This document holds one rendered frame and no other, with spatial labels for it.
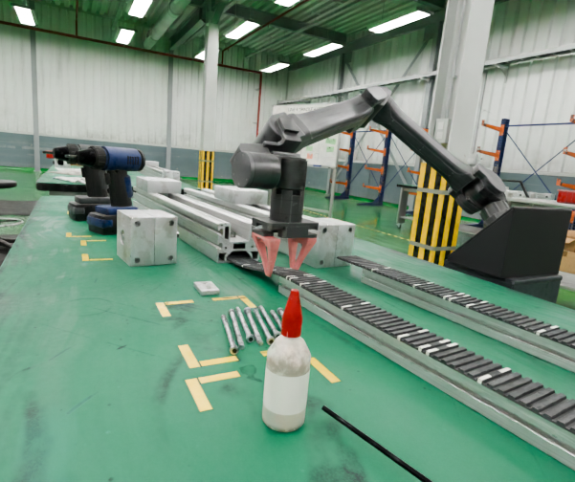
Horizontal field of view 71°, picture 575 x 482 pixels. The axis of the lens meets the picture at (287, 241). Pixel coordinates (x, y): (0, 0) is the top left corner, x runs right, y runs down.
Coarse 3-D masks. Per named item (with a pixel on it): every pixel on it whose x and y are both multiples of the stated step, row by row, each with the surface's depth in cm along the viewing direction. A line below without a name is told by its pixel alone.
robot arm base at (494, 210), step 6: (492, 204) 104; (498, 204) 103; (504, 204) 103; (486, 210) 104; (492, 210) 103; (498, 210) 102; (504, 210) 101; (486, 216) 105; (492, 216) 102; (498, 216) 101; (486, 222) 104
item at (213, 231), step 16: (144, 192) 134; (144, 208) 134; (160, 208) 119; (176, 208) 106; (192, 208) 100; (208, 208) 106; (192, 224) 95; (208, 224) 87; (224, 224) 83; (240, 224) 90; (192, 240) 96; (208, 240) 90; (224, 240) 84; (240, 240) 87; (208, 256) 88; (224, 256) 85; (256, 256) 89
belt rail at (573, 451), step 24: (288, 288) 68; (312, 312) 61; (336, 312) 56; (360, 336) 52; (384, 336) 49; (408, 360) 46; (432, 360) 43; (432, 384) 43; (456, 384) 41; (480, 384) 38; (480, 408) 38; (504, 408) 36; (528, 432) 35; (552, 432) 33; (552, 456) 33
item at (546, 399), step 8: (536, 392) 37; (544, 392) 37; (552, 392) 37; (520, 400) 35; (528, 400) 35; (536, 400) 35; (544, 400) 36; (552, 400) 35; (560, 400) 36; (528, 408) 34; (536, 408) 34; (544, 408) 34
